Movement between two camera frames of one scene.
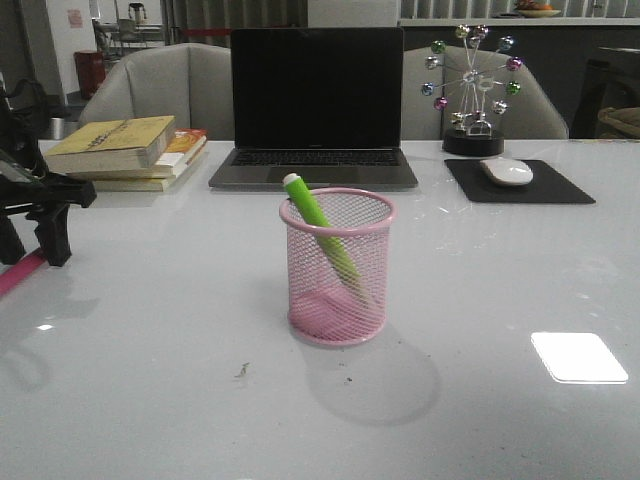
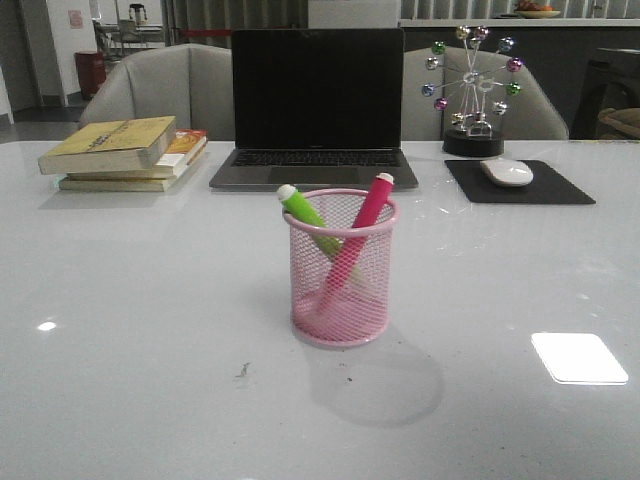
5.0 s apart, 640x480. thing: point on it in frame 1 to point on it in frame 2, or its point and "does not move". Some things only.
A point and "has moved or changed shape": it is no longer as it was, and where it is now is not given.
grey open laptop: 323,103 does not move
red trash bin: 90,65 does not move
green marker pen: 315,217 has moved or changed shape
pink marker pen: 21,271 to 369,215
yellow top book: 126,144 does not move
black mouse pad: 545,186 does not move
